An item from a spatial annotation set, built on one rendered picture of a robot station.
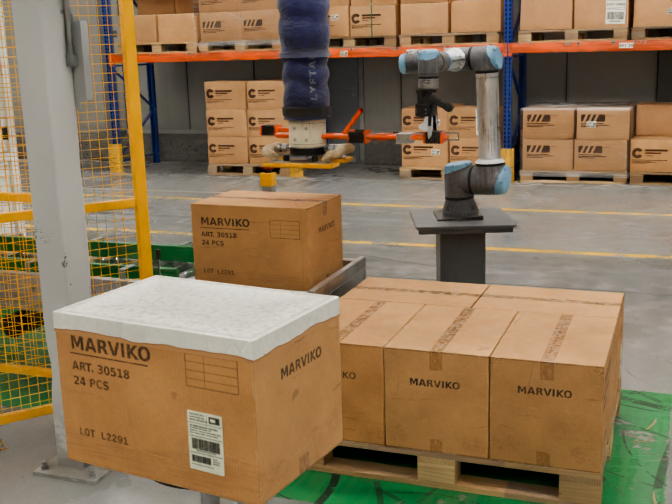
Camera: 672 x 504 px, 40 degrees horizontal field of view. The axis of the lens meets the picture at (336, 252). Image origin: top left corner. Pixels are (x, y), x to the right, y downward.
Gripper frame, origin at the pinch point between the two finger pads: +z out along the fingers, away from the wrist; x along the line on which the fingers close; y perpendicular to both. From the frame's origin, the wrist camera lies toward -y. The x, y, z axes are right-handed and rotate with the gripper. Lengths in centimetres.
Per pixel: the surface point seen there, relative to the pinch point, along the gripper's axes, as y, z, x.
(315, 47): 51, -39, 8
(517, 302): -39, 71, 9
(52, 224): 119, 24, 112
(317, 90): 51, -20, 7
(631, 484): -91, 125, 57
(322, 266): 51, 60, 9
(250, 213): 80, 34, 22
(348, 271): 44, 66, -8
